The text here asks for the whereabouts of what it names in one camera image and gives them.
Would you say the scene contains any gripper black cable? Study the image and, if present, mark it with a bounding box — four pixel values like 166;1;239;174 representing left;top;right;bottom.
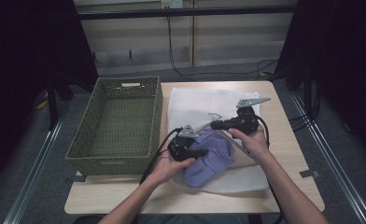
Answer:
139;126;184;186
254;115;286;224

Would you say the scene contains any purple cloth garment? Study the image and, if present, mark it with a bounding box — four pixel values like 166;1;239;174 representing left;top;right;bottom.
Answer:
182;128;236;189

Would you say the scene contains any white wall outlet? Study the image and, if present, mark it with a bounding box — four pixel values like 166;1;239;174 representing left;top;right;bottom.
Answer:
160;0;185;9

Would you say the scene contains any white mesh laundry bag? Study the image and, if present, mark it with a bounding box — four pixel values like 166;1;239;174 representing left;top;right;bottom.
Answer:
166;87;271;194

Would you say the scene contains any black wall cable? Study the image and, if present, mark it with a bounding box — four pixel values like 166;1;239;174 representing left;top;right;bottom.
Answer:
166;16;279;82

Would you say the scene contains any metal floor rail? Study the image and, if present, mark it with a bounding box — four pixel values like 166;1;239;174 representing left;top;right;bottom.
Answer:
3;113;67;224
290;92;366;224

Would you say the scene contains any grey tape piece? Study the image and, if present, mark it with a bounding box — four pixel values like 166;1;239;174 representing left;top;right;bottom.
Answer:
298;169;321;179
65;175;87;185

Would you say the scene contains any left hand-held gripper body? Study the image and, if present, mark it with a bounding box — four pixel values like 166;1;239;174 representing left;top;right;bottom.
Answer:
167;124;202;162

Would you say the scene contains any person's clothing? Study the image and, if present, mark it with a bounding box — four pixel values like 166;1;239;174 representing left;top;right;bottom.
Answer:
73;214;263;224

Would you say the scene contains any black horizontal rail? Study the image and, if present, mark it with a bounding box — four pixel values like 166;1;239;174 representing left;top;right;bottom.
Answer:
77;5;298;21

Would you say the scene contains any green woven basket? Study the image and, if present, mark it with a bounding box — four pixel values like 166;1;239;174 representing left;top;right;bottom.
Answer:
64;76;164;176

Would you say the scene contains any person's right hand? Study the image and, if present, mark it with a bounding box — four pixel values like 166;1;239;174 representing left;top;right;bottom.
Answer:
227;125;272;163

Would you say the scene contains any dark curtain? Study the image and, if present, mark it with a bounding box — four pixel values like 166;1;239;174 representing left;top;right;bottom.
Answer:
0;0;99;190
273;0;366;166

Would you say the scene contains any person's left hand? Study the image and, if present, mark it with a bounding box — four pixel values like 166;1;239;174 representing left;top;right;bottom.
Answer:
148;148;198;187

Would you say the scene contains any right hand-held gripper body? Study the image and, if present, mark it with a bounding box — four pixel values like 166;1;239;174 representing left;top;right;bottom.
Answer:
227;97;272;136

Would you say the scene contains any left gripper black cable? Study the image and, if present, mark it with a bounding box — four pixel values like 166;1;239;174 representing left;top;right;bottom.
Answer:
139;126;184;186

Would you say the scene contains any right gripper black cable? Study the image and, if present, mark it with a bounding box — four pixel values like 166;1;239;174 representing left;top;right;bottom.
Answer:
254;115;286;224

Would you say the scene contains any black stand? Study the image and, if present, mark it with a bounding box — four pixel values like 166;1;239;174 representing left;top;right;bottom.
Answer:
45;73;75;131

